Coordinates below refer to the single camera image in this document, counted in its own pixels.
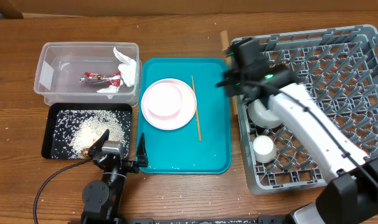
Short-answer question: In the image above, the grey dish rack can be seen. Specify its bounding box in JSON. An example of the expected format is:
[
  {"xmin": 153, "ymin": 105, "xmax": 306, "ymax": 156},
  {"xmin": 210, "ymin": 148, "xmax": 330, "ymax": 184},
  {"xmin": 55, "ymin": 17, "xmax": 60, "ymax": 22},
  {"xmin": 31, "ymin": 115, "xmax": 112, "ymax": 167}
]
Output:
[{"xmin": 237, "ymin": 25, "xmax": 378, "ymax": 195}]

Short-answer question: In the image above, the white napkin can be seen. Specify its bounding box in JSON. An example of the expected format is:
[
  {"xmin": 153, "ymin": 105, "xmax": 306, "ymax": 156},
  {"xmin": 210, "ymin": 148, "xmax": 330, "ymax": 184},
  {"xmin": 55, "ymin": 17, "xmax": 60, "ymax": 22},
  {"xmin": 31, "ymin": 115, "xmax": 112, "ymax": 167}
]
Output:
[{"xmin": 97, "ymin": 47, "xmax": 137, "ymax": 93}]

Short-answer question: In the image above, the grey bowl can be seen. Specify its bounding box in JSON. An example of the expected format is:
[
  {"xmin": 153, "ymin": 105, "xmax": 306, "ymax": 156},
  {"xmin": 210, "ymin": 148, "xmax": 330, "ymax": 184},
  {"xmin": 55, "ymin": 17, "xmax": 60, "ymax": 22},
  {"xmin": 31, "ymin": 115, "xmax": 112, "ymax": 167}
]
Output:
[{"xmin": 247, "ymin": 99, "xmax": 282, "ymax": 129}]

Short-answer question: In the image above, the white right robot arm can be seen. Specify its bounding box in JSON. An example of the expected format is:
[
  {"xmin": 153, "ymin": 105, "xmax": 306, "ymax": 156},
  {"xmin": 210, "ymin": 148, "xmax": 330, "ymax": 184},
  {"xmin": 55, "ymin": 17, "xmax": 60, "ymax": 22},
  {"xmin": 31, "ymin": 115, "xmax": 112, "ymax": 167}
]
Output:
[{"xmin": 216, "ymin": 37, "xmax": 378, "ymax": 223}]

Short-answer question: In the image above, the pink plate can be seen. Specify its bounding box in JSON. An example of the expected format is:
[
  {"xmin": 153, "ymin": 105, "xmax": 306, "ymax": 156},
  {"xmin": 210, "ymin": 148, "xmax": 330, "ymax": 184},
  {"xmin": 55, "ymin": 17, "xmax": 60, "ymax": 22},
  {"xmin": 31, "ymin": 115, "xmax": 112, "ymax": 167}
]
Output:
[{"xmin": 141, "ymin": 78, "xmax": 196, "ymax": 131}]

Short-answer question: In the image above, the white paper cup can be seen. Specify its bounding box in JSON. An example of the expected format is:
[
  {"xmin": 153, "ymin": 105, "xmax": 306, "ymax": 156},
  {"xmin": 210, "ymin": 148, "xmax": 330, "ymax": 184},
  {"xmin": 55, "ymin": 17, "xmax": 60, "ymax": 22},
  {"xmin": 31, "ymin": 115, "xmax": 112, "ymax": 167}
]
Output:
[{"xmin": 252, "ymin": 136, "xmax": 276, "ymax": 163}]

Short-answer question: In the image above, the teal serving tray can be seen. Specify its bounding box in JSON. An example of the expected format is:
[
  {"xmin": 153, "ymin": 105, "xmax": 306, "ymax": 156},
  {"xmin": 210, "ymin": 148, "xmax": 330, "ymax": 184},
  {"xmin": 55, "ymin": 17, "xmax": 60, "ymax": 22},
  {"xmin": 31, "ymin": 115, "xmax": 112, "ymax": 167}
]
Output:
[{"xmin": 138, "ymin": 57, "xmax": 232, "ymax": 174}]

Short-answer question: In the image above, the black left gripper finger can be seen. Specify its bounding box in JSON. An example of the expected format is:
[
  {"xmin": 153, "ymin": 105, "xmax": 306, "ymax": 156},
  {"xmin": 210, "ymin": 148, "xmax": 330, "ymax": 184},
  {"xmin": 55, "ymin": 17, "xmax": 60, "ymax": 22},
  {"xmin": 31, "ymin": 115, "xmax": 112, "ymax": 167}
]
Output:
[
  {"xmin": 136, "ymin": 133, "xmax": 148, "ymax": 167},
  {"xmin": 88, "ymin": 129, "xmax": 110, "ymax": 157}
]

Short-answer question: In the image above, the wooden chopstick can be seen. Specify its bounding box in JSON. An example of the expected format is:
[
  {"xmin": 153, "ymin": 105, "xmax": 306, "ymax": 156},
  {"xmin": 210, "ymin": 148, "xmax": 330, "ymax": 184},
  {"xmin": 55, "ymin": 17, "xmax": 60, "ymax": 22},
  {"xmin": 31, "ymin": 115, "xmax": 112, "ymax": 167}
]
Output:
[
  {"xmin": 191, "ymin": 75, "xmax": 202, "ymax": 142},
  {"xmin": 220, "ymin": 30, "xmax": 238, "ymax": 115}
]

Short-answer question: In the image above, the black rectangular tray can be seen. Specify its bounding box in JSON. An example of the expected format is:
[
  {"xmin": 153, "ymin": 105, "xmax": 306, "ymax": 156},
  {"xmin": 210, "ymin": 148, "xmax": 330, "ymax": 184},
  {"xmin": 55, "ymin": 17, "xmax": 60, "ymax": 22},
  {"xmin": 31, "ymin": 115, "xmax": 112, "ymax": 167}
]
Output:
[{"xmin": 41, "ymin": 103, "xmax": 133, "ymax": 159}]

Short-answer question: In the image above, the clear plastic bin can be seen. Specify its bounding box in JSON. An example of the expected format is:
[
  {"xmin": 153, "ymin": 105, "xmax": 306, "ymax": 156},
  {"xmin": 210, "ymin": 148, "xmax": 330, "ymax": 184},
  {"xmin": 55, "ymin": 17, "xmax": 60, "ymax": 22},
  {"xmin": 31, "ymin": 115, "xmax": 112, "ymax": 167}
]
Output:
[{"xmin": 34, "ymin": 42, "xmax": 141, "ymax": 107}]

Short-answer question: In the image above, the pink small bowl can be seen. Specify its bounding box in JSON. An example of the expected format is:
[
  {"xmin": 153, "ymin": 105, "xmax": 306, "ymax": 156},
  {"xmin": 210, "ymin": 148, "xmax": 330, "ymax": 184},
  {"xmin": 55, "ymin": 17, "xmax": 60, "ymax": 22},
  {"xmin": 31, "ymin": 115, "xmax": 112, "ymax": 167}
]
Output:
[{"xmin": 147, "ymin": 83, "xmax": 182, "ymax": 118}]

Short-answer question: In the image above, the red snack wrapper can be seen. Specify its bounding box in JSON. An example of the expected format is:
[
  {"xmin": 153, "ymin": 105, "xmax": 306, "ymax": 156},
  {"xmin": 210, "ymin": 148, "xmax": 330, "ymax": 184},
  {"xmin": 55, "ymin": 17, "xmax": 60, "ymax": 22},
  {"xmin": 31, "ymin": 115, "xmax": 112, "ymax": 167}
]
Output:
[{"xmin": 79, "ymin": 72, "xmax": 123, "ymax": 87}]

